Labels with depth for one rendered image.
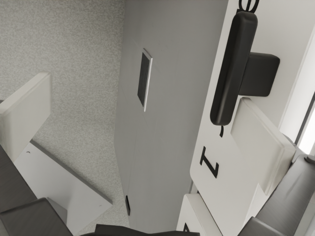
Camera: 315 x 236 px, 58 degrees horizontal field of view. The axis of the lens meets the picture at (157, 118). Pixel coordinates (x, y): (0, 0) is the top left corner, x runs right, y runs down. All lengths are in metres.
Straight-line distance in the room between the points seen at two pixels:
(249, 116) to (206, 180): 0.12
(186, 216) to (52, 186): 1.02
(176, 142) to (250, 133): 0.25
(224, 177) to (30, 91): 0.17
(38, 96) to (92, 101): 0.98
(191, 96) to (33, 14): 0.80
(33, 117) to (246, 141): 0.13
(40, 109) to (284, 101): 0.15
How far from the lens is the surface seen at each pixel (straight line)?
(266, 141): 0.16
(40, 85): 0.18
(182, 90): 0.41
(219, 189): 0.27
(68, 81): 1.13
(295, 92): 0.19
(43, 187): 1.32
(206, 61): 0.34
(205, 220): 0.32
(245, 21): 0.18
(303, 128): 0.21
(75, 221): 1.46
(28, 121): 0.17
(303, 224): 0.22
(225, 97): 0.19
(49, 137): 1.23
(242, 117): 0.20
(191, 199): 0.34
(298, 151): 0.17
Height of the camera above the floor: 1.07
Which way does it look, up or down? 60 degrees down
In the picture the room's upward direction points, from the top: 152 degrees clockwise
